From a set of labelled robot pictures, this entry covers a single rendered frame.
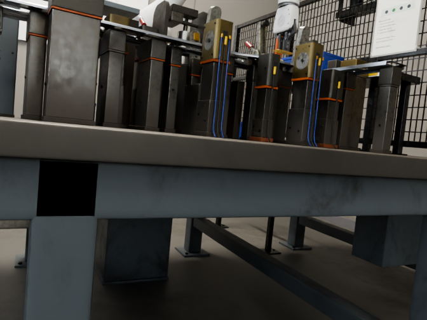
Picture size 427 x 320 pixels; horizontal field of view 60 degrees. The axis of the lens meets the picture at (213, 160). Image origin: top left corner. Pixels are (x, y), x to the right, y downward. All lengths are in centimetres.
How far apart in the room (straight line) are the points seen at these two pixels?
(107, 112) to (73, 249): 70
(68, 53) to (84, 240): 58
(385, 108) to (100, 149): 107
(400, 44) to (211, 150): 149
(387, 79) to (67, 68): 98
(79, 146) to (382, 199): 57
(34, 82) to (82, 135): 69
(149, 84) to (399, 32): 118
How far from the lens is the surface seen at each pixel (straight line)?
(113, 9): 157
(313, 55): 132
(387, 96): 137
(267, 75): 125
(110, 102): 116
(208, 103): 111
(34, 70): 113
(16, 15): 130
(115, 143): 46
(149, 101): 120
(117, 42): 118
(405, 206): 85
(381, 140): 136
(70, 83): 99
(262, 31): 172
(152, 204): 52
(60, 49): 99
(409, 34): 189
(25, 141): 45
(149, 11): 182
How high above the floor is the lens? 70
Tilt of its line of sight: 4 degrees down
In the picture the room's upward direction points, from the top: 6 degrees clockwise
